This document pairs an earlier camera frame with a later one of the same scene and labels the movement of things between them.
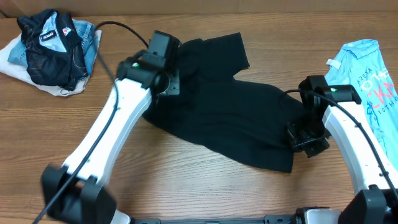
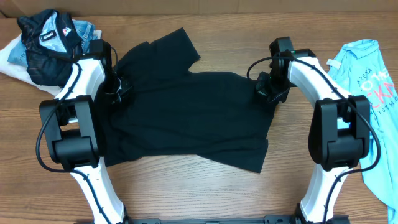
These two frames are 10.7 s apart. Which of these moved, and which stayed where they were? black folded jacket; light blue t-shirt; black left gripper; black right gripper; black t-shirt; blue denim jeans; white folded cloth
Moved: black t-shirt; black right gripper; black left gripper
Stayed: light blue t-shirt; white folded cloth; blue denim jeans; black folded jacket
